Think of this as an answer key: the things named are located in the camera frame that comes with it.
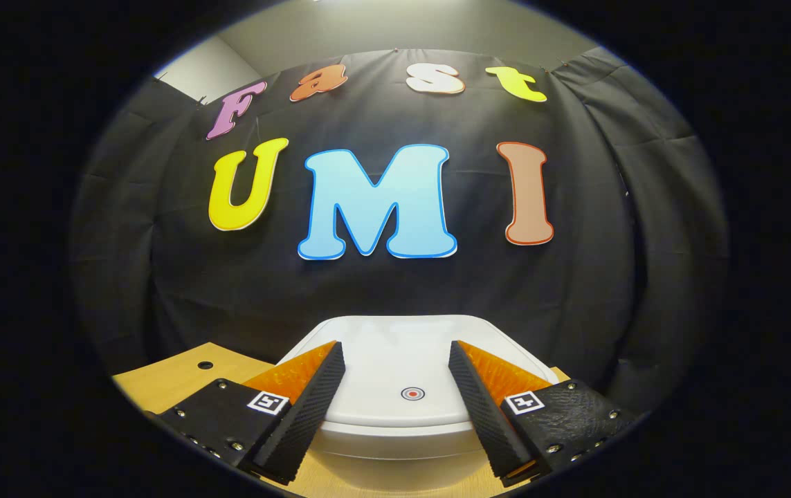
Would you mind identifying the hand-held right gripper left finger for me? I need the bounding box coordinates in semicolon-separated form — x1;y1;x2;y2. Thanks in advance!
153;340;346;486

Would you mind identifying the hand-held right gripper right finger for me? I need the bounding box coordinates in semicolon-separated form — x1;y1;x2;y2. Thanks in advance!
448;340;638;488

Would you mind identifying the white desktop garbage bin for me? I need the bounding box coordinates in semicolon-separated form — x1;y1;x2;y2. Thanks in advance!
274;315;562;493

